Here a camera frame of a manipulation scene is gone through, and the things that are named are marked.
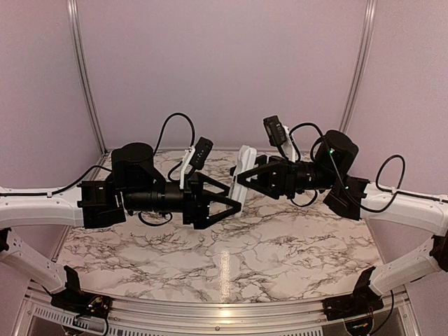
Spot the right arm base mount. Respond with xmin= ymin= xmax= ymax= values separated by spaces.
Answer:
xmin=323 ymin=267 xmax=384 ymax=321

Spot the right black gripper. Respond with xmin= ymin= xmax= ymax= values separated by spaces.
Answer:
xmin=232 ymin=153 xmax=338 ymax=198

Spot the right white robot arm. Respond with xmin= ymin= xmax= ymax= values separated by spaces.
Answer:
xmin=230 ymin=130 xmax=447 ymax=314

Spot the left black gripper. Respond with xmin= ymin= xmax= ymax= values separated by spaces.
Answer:
xmin=122 ymin=171 xmax=242 ymax=228

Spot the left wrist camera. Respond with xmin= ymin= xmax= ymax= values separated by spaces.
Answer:
xmin=179 ymin=136 xmax=214 ymax=190

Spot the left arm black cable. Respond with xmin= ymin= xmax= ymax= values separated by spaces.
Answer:
xmin=0 ymin=111 xmax=197 ymax=227

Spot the aluminium frame post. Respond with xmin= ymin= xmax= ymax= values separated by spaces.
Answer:
xmin=66 ymin=0 xmax=107 ymax=155
xmin=339 ymin=0 xmax=378 ymax=133

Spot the white remote control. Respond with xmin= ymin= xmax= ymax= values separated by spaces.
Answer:
xmin=227 ymin=145 xmax=257 ymax=214

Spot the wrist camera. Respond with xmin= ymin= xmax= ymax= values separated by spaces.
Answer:
xmin=263 ymin=115 xmax=300 ymax=162
xmin=179 ymin=136 xmax=214 ymax=190

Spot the front aluminium rail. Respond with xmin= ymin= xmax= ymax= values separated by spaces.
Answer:
xmin=13 ymin=286 xmax=421 ymax=336

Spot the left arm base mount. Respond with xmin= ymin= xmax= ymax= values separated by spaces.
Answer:
xmin=50 ymin=266 xmax=112 ymax=319

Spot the left aluminium frame post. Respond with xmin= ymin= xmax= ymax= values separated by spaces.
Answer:
xmin=66 ymin=0 xmax=107 ymax=155

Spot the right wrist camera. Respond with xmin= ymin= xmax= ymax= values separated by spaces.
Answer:
xmin=263 ymin=115 xmax=300 ymax=162

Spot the right aluminium frame post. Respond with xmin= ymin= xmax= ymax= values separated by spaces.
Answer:
xmin=339 ymin=0 xmax=378 ymax=133

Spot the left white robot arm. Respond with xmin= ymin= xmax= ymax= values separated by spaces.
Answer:
xmin=1 ymin=142 xmax=242 ymax=312

